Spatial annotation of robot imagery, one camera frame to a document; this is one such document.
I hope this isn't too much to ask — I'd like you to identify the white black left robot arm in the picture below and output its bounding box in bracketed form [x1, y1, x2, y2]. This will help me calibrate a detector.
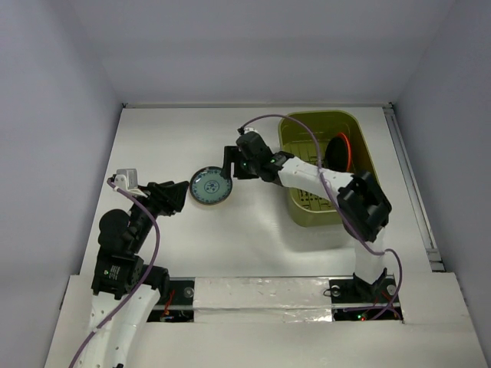
[70, 174, 189, 367]

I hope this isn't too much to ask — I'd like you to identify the orange rimmed black plate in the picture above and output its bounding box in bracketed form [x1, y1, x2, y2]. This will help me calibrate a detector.
[325, 133, 352, 173]

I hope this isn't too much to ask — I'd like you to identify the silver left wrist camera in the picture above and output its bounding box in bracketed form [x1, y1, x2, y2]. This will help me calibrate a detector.
[112, 169, 138, 192]

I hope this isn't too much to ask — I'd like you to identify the left arm base electronics bay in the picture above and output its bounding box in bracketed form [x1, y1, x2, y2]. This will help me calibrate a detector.
[147, 278, 195, 323]

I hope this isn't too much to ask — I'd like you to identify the blue floral dark-rimmed plate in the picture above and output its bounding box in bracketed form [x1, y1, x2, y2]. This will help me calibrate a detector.
[189, 166, 232, 205]

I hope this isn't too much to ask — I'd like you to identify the right arm base electronics bay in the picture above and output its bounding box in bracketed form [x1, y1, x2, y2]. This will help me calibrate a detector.
[322, 276, 404, 322]

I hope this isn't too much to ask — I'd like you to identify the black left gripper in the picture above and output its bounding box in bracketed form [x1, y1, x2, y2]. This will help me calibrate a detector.
[129, 179, 188, 251]

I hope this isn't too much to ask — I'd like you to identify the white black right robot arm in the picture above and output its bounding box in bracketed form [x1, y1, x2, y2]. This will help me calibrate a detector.
[221, 131, 392, 301]

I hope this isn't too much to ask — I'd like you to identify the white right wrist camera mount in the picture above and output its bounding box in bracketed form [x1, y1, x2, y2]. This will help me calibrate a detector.
[238, 126, 257, 135]

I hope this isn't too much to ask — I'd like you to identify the olive green dish rack tub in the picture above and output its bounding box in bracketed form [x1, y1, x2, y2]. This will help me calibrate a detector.
[278, 110, 376, 227]

